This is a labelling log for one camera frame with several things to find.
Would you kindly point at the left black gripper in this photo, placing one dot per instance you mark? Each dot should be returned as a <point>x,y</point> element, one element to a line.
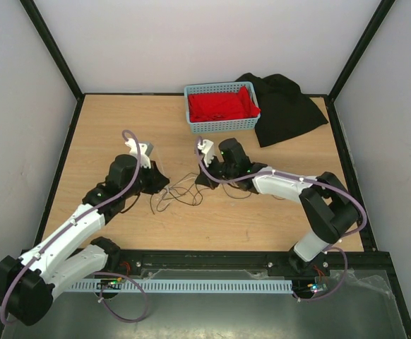
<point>161,180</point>

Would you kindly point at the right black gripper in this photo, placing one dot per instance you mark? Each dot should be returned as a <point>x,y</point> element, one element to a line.
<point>204,179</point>

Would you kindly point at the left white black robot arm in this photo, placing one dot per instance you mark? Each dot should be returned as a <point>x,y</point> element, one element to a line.
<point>31,282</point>

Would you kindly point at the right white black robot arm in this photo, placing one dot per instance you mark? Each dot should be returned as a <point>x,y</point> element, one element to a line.
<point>331,211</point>

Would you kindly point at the light blue plastic basket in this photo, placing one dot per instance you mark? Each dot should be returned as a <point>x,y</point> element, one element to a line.
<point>221,126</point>

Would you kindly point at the red cloth in basket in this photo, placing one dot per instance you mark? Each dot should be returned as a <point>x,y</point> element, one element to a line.
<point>207,107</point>

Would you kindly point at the black cloth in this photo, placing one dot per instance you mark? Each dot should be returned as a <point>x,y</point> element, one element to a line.
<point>286,112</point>

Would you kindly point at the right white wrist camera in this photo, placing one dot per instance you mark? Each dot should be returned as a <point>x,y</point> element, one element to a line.
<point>207,149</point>

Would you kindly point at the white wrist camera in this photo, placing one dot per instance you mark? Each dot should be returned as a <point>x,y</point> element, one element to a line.
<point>141,151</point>
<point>207,149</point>

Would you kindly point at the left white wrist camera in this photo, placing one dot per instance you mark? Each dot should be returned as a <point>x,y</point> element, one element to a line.
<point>141,151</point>

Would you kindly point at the light blue slotted cable duct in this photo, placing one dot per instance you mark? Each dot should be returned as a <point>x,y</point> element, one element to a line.
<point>184,286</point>

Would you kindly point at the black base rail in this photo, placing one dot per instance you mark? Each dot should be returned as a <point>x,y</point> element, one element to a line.
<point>275,263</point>

